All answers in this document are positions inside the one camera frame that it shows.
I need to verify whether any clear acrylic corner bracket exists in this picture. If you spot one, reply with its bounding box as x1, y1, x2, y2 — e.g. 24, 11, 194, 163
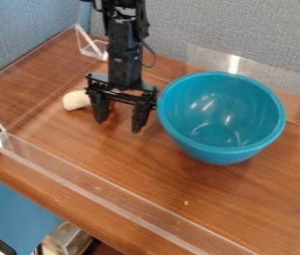
75, 24, 109, 62

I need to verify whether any toy mushroom brown cap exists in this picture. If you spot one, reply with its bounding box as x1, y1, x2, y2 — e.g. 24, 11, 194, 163
63, 90, 91, 111

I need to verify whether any clear acrylic front barrier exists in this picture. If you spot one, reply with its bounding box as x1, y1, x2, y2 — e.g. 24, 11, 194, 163
0, 124, 256, 255

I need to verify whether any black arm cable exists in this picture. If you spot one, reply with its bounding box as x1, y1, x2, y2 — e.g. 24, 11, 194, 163
139, 41, 157, 70

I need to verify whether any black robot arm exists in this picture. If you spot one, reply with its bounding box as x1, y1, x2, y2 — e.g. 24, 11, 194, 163
82, 0, 158, 133

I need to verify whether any metal frame under table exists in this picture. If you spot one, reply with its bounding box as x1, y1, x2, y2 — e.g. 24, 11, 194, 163
34, 222, 93, 255

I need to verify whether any blue plastic bowl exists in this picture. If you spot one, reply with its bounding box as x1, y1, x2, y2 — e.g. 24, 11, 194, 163
157, 72, 287, 165

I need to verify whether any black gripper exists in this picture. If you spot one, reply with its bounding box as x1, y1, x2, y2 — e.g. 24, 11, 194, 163
86, 73, 160, 133

